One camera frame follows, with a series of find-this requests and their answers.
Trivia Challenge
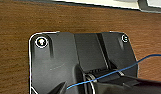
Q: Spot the dark robot base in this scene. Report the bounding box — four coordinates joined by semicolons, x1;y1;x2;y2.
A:
28;30;141;94

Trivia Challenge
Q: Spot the blue cable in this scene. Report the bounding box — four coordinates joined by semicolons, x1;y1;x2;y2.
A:
65;54;161;91

